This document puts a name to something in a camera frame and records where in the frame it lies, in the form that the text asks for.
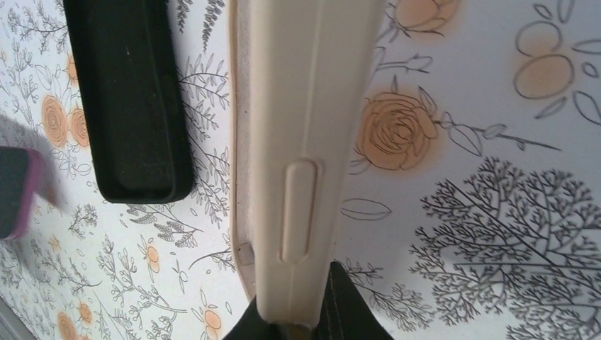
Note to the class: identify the floral patterned table mat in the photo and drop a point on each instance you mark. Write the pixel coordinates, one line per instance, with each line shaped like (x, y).
(471, 208)

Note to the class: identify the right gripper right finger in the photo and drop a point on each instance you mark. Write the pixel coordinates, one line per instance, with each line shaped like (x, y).
(345, 315)

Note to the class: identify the black phone case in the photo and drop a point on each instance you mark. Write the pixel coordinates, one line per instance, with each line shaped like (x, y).
(135, 118)

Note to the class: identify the phone with beige case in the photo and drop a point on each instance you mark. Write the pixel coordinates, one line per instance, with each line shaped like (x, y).
(21, 170)

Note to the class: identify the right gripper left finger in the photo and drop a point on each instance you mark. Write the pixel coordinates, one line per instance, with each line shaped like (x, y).
(251, 326)

